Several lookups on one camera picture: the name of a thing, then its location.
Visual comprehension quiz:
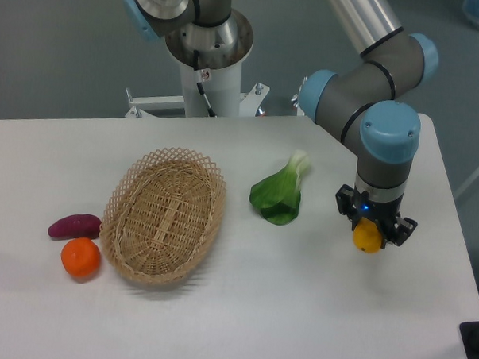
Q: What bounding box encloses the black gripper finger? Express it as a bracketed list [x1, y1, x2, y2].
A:
[380, 216, 417, 249]
[335, 184, 360, 230]

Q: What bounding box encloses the woven wicker basket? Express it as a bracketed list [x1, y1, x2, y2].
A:
[99, 148, 226, 286]

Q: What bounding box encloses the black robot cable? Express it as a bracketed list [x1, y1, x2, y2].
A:
[189, 48, 221, 118]

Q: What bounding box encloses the orange tangerine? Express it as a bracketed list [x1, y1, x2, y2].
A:
[60, 237, 101, 278]

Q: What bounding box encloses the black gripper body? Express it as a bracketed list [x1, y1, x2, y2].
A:
[350, 185, 403, 229]

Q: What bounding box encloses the black device at table edge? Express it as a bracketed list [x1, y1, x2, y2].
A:
[459, 321, 479, 359]

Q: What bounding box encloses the green bok choy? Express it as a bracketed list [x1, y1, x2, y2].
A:
[249, 149, 311, 226]

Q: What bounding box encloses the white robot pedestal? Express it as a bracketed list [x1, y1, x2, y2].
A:
[126, 9, 270, 118]

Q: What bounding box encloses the yellow mango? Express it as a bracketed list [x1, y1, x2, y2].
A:
[353, 218, 382, 253]

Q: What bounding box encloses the purple sweet potato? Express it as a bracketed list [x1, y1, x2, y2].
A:
[47, 214, 101, 239]

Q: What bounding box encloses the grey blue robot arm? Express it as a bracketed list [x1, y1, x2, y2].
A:
[123, 0, 438, 253]

